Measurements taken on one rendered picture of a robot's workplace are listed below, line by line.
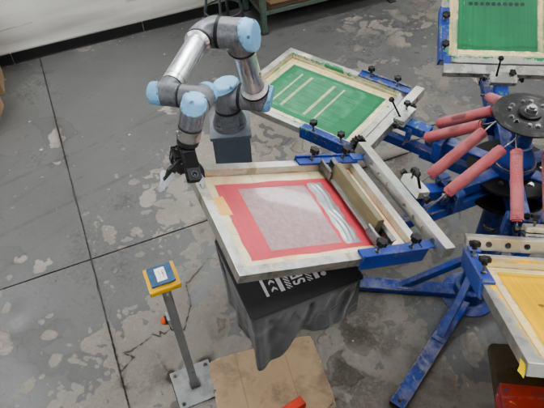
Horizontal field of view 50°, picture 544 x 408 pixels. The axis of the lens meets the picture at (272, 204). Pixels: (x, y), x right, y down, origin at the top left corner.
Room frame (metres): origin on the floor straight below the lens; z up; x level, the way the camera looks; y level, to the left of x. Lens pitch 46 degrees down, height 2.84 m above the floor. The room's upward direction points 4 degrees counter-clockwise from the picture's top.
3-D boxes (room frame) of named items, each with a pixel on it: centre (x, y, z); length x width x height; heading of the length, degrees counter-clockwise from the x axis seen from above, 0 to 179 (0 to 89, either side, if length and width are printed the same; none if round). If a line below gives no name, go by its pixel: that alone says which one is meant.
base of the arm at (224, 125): (2.07, 0.16, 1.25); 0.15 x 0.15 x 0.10
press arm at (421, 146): (2.26, -0.62, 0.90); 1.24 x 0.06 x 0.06; 50
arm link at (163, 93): (1.74, 0.26, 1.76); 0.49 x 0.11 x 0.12; 164
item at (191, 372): (1.43, 0.47, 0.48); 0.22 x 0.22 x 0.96; 20
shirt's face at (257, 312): (1.49, -0.05, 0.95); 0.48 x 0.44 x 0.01; 110
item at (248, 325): (1.41, 0.17, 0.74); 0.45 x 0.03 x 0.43; 20
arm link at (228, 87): (2.07, 0.16, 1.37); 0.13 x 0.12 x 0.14; 74
